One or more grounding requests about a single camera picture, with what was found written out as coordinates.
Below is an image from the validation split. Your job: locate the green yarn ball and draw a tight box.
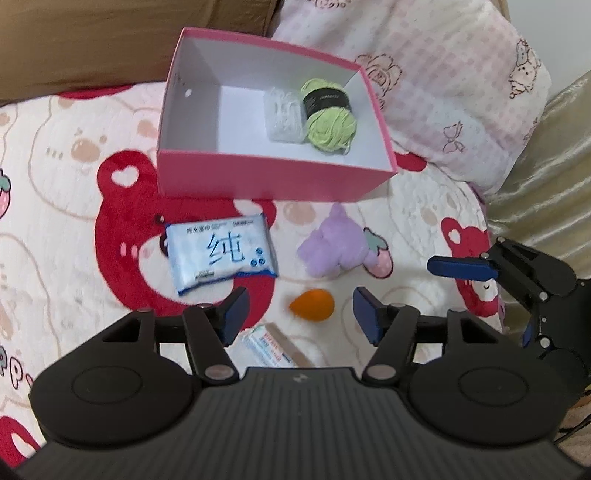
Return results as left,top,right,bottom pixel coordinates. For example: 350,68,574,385
300,78,358,154

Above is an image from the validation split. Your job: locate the purple plush toy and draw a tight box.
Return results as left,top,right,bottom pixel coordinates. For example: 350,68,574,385
296,203,370,278

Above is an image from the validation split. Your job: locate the pink cardboard box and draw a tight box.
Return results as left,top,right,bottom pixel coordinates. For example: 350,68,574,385
156,27,399,204

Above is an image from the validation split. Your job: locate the bear print blanket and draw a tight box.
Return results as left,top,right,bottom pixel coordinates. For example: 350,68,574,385
0,83,505,467

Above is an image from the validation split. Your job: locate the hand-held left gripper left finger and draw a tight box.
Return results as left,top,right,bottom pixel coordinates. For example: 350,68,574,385
102,286,251,385

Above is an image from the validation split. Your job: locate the brown pillow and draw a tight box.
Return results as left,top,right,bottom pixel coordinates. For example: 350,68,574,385
0,0,284,107

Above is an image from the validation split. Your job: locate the clear plastic box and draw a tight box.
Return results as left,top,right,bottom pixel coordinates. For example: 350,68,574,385
263,87,306,143

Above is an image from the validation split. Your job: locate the pink checkered pillow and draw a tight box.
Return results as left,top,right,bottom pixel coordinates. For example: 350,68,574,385
270,0,552,197

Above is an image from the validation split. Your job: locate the orange makeup sponge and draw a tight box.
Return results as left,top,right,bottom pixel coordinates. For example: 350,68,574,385
289,289,336,324

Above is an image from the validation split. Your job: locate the blue white wet wipes pack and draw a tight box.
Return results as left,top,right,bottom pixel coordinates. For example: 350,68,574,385
165,213,280,297

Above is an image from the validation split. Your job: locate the small white packet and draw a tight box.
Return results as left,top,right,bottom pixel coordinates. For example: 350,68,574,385
241,323,312,368

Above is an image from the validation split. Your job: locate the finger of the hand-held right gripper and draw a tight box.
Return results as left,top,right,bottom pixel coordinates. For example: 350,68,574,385
501,279,555,352
427,237,579,297

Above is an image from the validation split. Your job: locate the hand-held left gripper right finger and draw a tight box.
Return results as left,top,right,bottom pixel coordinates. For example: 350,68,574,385
352,286,512,385

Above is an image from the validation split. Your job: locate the gold satin cloth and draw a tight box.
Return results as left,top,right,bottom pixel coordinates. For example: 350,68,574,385
482,69,591,289

